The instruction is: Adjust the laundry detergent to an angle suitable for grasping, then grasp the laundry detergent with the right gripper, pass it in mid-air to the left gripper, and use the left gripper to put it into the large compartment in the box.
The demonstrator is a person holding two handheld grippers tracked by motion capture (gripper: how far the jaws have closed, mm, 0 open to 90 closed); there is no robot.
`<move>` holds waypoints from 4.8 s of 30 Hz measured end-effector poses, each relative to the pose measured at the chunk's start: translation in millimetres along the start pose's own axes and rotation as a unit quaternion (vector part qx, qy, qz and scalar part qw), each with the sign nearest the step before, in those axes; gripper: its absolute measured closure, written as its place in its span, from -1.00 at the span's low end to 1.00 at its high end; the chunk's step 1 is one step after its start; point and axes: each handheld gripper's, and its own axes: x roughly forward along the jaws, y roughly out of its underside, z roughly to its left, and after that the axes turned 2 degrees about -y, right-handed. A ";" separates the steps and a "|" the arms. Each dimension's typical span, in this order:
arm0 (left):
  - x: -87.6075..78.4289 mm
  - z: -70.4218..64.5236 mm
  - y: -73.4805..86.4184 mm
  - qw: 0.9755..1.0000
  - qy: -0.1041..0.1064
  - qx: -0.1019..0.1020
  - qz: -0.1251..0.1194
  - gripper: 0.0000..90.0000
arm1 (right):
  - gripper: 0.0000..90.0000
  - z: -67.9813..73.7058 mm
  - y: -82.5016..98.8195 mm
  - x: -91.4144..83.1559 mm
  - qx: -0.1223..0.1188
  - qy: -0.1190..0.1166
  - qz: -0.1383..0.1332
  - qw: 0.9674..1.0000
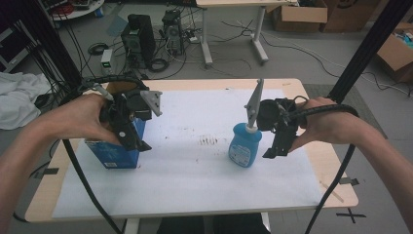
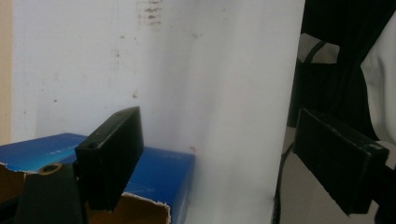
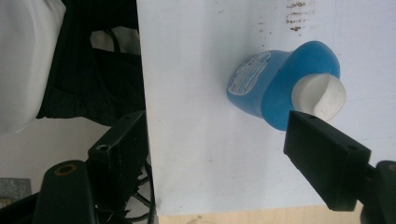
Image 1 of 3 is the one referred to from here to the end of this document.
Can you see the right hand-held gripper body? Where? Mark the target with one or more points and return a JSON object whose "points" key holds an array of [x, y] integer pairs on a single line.
{"points": [[272, 115]]}

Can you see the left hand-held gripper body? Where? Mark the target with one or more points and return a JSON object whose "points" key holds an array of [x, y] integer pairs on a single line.
{"points": [[130, 105]]}

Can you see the blue plastic bottle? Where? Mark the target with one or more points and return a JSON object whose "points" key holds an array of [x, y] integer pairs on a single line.
{"points": [[243, 149]]}

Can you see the person's right hand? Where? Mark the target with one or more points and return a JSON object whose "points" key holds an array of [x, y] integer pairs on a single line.
{"points": [[328, 128]]}

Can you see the person's left hand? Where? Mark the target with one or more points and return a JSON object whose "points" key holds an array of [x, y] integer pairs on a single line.
{"points": [[78, 120]]}

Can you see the white power supply unit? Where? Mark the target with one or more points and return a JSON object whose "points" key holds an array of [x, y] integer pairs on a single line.
{"points": [[106, 61]]}

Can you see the large black computer tower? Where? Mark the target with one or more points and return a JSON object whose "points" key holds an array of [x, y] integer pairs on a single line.
{"points": [[141, 39]]}

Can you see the thin wooden stick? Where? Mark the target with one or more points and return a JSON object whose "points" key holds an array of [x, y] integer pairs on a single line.
{"points": [[331, 191]]}

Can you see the white paper sheet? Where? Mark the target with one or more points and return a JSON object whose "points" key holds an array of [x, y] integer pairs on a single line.
{"points": [[195, 182]]}

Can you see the black tape strip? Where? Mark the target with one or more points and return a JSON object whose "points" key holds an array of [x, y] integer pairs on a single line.
{"points": [[349, 181], [48, 171]]}

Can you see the white table leg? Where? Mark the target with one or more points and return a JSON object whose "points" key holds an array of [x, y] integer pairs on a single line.
{"points": [[265, 222], [132, 226]]}

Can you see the small open computer tower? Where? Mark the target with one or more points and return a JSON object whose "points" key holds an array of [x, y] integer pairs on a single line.
{"points": [[172, 31]]}

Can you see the white power strip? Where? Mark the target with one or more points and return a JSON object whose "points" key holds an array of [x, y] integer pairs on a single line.
{"points": [[194, 39]]}

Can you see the black tape cross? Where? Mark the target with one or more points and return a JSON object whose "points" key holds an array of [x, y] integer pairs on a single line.
{"points": [[350, 215]]}

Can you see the white-legged wooden desk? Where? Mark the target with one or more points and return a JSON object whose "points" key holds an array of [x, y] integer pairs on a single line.
{"points": [[207, 39]]}

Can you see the open cardboard box with flaps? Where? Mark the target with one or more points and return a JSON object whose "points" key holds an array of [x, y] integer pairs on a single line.
{"points": [[302, 16]]}

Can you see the round white table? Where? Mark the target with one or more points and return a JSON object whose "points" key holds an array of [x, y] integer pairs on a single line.
{"points": [[81, 11]]}

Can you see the white cloth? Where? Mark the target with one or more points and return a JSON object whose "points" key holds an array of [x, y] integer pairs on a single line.
{"points": [[19, 94]]}

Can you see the tall brown cardboard box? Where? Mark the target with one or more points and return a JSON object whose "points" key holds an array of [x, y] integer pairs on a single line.
{"points": [[350, 16]]}

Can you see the cardboard box with blue contents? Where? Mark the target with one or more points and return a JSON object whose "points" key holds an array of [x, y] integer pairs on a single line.
{"points": [[394, 53]]}

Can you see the black frame post with base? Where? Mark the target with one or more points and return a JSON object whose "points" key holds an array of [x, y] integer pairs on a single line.
{"points": [[367, 48]]}

